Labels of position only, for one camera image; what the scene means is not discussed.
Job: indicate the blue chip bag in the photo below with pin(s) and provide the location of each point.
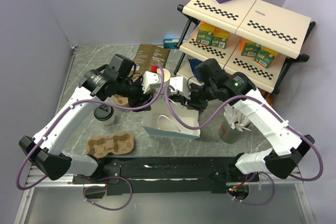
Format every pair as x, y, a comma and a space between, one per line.
199, 69

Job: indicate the separated brown cup carrier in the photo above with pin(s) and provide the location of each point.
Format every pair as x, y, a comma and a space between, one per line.
119, 144

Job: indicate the grey cup of stirrers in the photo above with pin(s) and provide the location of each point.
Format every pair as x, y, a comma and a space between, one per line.
234, 126

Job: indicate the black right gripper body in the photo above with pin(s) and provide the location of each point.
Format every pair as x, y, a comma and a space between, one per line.
199, 96

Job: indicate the single white paper cup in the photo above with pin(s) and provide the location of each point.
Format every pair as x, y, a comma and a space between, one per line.
108, 121

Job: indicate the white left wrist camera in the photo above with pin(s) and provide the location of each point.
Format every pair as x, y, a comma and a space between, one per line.
151, 80

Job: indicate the orange snack bag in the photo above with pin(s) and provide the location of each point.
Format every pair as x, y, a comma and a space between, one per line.
268, 97

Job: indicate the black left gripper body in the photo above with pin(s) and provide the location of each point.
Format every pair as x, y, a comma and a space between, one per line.
133, 90

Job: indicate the light blue paper bag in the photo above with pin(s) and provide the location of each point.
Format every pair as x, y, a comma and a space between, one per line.
160, 122

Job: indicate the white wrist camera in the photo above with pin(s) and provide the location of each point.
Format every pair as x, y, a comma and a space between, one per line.
151, 80
178, 86

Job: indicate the brown pulp cup carrier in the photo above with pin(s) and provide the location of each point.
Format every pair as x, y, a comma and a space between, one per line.
123, 101

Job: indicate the white paper cup stack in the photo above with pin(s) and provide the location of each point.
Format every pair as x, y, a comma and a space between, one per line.
164, 75

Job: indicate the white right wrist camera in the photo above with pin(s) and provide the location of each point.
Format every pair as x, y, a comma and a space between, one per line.
178, 86

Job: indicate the green juice carton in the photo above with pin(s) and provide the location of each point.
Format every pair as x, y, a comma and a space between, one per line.
204, 37
219, 42
264, 58
249, 49

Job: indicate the blue R&O box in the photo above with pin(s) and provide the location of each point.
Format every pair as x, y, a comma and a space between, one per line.
170, 42

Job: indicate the cream checkered shelf rack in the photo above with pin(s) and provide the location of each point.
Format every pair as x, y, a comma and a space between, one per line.
266, 24

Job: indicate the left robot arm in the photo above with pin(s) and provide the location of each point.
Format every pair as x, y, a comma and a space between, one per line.
45, 149

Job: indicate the brown coffee bean bag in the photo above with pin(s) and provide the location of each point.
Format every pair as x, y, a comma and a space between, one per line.
148, 55

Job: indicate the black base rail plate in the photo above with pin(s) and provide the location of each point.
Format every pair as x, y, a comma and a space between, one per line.
124, 174

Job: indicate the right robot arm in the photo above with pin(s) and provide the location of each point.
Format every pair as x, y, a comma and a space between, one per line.
287, 147

